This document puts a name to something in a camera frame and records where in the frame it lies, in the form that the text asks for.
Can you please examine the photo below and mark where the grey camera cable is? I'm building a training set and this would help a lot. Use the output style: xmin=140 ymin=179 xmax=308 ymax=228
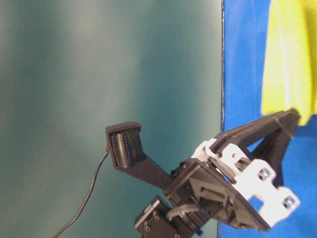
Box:
xmin=51 ymin=142 xmax=111 ymax=238

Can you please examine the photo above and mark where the yellow-green towel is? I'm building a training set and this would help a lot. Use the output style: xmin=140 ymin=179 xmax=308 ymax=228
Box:
xmin=262 ymin=0 xmax=317 ymax=126

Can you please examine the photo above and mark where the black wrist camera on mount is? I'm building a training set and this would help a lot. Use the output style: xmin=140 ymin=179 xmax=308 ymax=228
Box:
xmin=105 ymin=121 xmax=175 ymax=190

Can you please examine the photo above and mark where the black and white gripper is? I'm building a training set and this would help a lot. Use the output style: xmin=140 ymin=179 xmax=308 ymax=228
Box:
xmin=166 ymin=108 xmax=301 ymax=231

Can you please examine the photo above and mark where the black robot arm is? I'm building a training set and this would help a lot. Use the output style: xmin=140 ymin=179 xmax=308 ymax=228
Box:
xmin=134 ymin=108 xmax=300 ymax=238

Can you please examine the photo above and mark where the blue table cloth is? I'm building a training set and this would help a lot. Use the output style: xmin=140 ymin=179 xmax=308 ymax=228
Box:
xmin=217 ymin=0 xmax=317 ymax=238

